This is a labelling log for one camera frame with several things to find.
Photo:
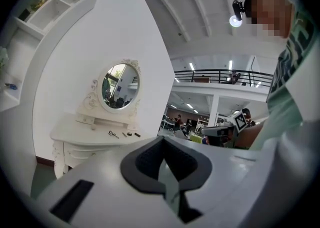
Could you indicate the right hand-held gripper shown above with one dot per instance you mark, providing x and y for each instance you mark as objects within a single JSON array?
[{"x": 237, "y": 122}]

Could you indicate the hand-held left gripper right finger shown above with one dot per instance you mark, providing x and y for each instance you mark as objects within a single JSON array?
[{"x": 192, "y": 169}]

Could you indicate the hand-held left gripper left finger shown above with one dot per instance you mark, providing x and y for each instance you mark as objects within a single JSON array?
[{"x": 140, "y": 172}]

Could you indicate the person's right forearm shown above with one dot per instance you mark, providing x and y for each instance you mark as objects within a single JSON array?
[{"x": 250, "y": 137}]

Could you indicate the black makeup tube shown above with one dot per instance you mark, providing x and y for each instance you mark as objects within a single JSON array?
[{"x": 137, "y": 135}]

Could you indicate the small dark makeup stick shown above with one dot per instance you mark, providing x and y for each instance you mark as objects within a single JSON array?
[{"x": 124, "y": 134}]

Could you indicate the black eyelash curler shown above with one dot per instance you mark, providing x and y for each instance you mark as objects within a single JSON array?
[{"x": 113, "y": 133}]

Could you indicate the black balcony railing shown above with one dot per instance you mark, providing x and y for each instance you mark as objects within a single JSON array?
[{"x": 220, "y": 75}]

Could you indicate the person's green printed shirt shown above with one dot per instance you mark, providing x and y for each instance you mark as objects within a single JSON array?
[{"x": 285, "y": 92}]

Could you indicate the white dressing table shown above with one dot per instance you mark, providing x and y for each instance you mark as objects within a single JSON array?
[{"x": 82, "y": 138}]

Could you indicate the round white ceiling lamp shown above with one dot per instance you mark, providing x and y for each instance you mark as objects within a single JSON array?
[{"x": 236, "y": 21}]

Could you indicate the person's head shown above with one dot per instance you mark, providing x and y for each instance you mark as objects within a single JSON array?
[{"x": 270, "y": 9}]

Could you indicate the small blue object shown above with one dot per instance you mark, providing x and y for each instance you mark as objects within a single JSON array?
[{"x": 11, "y": 86}]

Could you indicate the black box on shelf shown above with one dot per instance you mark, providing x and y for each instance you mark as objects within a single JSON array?
[{"x": 24, "y": 15}]

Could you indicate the yellow green plant decoration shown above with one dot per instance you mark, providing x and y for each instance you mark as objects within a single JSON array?
[{"x": 38, "y": 4}]

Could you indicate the oval mirror with ornate frame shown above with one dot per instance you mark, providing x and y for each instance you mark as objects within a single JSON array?
[{"x": 120, "y": 85}]

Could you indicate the black head camera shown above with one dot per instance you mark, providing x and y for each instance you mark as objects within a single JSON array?
[{"x": 238, "y": 8}]

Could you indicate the white wall shelf unit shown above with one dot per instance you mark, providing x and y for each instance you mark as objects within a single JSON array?
[{"x": 27, "y": 54}]

